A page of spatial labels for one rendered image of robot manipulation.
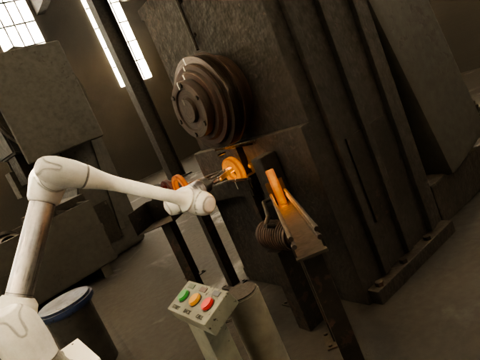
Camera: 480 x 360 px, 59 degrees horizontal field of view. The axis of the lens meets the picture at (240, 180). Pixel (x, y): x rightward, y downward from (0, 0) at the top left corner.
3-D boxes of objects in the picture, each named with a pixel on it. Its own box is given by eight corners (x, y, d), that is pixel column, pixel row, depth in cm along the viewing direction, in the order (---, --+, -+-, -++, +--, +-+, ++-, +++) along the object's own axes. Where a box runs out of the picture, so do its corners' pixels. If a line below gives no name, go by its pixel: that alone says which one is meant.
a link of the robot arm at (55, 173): (91, 158, 170) (78, 164, 180) (43, 146, 159) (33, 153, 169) (85, 190, 167) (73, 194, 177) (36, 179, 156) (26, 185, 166)
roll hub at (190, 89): (195, 138, 220) (172, 87, 215) (223, 129, 197) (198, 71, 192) (186, 142, 217) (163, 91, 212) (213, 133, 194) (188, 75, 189)
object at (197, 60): (208, 150, 235) (173, 68, 227) (258, 137, 196) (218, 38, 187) (199, 154, 232) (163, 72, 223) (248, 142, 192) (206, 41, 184)
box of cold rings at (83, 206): (96, 262, 485) (64, 200, 471) (124, 267, 420) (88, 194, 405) (3, 316, 426) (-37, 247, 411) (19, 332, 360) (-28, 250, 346)
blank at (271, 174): (290, 209, 171) (282, 213, 171) (276, 177, 177) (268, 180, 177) (285, 196, 157) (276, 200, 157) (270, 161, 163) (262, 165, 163)
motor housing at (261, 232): (311, 312, 207) (269, 214, 198) (344, 321, 189) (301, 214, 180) (292, 328, 201) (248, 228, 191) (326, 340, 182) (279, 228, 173)
